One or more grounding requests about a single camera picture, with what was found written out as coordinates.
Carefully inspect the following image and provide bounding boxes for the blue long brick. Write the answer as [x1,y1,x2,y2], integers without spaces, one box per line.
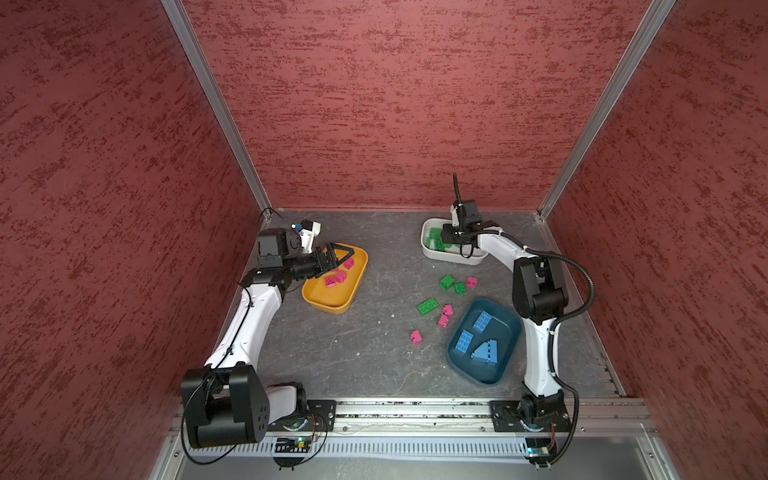
[454,330,474,355]
[473,311,493,333]
[483,339,498,364]

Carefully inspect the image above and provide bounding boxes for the blue long brick bottom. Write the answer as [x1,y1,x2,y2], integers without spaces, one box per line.
[483,339,498,364]

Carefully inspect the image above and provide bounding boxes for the light blue square brick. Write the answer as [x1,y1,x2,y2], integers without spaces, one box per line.
[471,342,490,362]

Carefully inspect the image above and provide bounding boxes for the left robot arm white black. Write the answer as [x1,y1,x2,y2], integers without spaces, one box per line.
[180,222,355,449]

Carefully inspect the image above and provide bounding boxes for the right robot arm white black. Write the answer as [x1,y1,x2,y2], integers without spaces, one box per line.
[441,223,578,432]

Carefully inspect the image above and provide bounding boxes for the white plastic bin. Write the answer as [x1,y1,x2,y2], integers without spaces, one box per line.
[420,218,488,266]

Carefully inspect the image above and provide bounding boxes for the yellow plastic bin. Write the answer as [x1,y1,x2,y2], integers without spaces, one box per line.
[302,245,369,315]

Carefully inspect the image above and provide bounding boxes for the teal plastic bin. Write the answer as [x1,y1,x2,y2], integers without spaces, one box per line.
[446,297,522,386]

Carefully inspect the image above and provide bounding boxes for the left controller board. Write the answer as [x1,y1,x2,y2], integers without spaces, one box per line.
[272,437,313,470]

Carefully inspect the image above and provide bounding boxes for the controller board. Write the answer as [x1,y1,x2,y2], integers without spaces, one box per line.
[272,437,313,470]
[524,437,558,468]

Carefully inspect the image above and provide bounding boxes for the right controller board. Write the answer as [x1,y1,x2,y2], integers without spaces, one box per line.
[524,437,558,468]

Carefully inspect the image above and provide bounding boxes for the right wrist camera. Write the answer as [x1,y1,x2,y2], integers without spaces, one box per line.
[451,200,483,230]

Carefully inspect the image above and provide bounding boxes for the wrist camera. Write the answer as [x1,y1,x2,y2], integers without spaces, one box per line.
[451,200,483,230]
[292,219,322,253]

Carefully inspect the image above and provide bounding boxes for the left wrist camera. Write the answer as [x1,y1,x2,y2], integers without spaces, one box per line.
[292,219,322,253]

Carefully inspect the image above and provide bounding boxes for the right arm black hose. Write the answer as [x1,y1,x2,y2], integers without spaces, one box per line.
[451,172,596,466]

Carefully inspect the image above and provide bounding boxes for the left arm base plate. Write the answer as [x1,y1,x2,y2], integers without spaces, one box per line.
[268,399,338,433]

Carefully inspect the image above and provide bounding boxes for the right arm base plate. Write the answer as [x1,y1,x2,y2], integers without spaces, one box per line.
[489,395,572,433]

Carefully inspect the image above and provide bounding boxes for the aluminium front rail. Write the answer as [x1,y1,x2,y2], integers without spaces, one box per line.
[170,395,658,436]

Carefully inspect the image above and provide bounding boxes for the left corner aluminium post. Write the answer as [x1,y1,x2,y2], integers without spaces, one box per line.
[161,0,272,210]

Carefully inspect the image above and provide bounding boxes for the corner aluminium post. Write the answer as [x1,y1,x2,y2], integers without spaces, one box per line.
[161,0,272,210]
[538,0,676,222]

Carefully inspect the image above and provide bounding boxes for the right corner aluminium post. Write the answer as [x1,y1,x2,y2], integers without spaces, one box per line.
[538,0,676,222]

